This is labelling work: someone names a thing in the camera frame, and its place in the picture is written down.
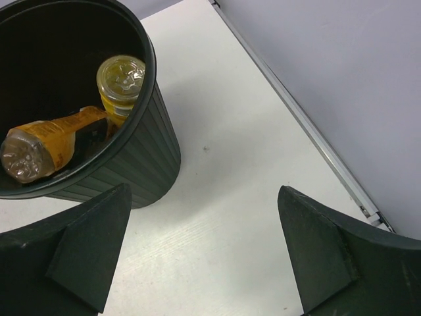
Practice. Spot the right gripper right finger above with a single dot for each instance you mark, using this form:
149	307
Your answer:
343	266

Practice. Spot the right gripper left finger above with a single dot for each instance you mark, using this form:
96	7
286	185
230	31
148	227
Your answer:
64	264

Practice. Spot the orange bottle blue label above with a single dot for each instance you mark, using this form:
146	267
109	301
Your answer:
43	148

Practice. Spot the yellow bottle blue cap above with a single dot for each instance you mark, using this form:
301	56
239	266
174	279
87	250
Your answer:
119	81

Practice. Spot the black plastic bin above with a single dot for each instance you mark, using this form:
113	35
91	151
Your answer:
50	52

